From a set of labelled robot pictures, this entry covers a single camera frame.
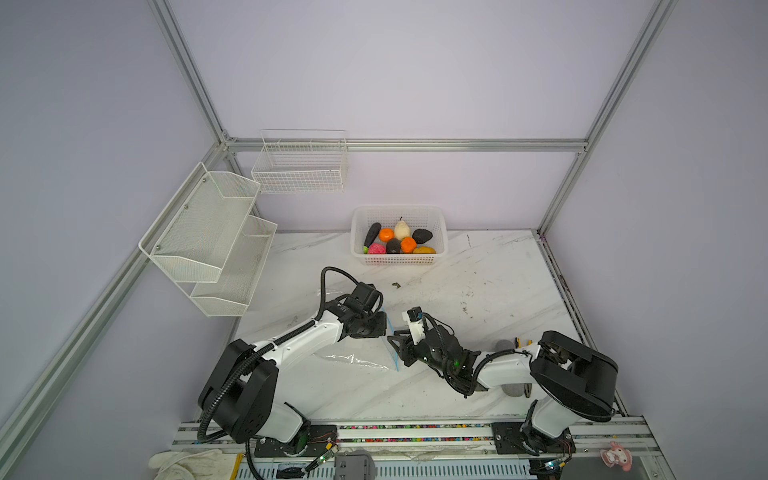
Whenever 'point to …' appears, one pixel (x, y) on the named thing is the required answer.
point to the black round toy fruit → (393, 246)
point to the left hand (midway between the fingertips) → (380, 329)
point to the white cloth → (193, 464)
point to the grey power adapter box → (355, 466)
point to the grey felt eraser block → (511, 390)
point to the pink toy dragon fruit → (377, 249)
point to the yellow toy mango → (424, 250)
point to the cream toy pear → (401, 230)
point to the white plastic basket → (433, 218)
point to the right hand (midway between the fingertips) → (389, 337)
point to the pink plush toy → (617, 455)
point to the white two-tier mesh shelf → (209, 242)
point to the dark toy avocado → (420, 236)
